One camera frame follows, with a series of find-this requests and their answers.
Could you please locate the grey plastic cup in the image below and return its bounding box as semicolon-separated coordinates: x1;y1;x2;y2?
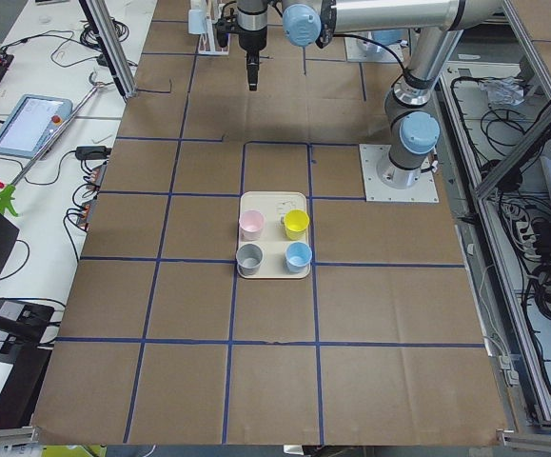
236;243;264;277

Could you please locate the yellow plastic cup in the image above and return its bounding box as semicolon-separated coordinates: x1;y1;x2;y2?
283;209;310;241

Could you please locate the white plastic cup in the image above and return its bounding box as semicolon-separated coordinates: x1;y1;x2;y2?
215;19;230;49

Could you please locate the white wire cup rack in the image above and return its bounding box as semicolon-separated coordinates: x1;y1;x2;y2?
189;0;229;55

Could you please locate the cream plastic tray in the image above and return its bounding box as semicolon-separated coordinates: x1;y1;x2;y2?
238;191;311;279

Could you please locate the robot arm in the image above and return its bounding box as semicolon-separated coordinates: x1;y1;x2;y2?
377;28;462;189
281;1;502;105

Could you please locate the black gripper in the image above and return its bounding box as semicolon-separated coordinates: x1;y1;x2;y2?
239;28;267;91

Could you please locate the metal reacher grabber tool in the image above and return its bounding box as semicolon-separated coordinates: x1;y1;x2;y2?
0;73;110;216

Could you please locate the light blue cup back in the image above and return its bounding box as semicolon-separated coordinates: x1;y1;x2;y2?
285;242;312;273

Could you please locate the light blue cup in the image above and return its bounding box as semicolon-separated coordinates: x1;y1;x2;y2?
285;242;312;273
187;9;207;35

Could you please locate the pink plastic cup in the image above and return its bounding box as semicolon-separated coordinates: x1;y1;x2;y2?
239;209;266;241

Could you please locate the light blue cup front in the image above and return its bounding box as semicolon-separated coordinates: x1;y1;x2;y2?
187;9;207;35

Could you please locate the blue teach pendant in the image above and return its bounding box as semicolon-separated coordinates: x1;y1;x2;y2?
0;94;72;159

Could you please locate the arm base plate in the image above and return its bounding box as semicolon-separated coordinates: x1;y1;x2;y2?
359;144;440;204
344;38;408;64

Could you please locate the aluminium frame post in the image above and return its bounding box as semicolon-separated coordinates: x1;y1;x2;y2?
79;0;137;100

